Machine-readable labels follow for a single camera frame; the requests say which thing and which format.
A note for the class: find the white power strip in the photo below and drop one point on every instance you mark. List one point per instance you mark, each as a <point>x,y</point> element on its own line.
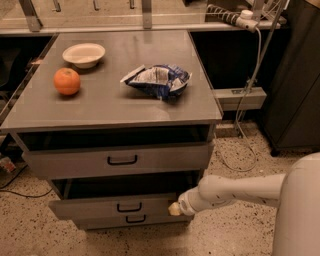
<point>243,20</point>

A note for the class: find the grey bottom drawer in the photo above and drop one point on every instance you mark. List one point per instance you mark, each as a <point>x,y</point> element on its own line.
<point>128,220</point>

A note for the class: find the grey top drawer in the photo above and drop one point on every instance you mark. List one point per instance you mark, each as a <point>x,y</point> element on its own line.
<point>85,163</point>

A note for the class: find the grey metal rail beam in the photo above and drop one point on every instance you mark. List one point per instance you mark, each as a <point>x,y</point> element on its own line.
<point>232,99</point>

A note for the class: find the grey drawer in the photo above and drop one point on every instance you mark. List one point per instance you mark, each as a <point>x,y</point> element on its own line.
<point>128,220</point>
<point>85,163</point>
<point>106,207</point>

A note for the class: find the grey drawer cabinet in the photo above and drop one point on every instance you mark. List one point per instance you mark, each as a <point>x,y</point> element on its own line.
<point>106,113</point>

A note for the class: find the blue white chip bag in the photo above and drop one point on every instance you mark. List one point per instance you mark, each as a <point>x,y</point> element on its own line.
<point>162,81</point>

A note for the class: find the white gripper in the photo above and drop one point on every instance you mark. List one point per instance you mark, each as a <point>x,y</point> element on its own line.
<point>184,204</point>

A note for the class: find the orange fruit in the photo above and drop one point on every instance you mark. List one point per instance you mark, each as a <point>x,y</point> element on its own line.
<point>66,81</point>

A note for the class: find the dark grey cabinet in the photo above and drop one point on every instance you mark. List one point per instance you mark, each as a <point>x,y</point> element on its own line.
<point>290,116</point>

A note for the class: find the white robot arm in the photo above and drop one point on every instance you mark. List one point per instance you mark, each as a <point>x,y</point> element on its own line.
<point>295,195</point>

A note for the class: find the white bowl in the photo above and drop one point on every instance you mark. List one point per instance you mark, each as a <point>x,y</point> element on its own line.
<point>85,55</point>

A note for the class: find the grey back shelf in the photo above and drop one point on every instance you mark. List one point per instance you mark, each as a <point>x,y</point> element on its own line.
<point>53,16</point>

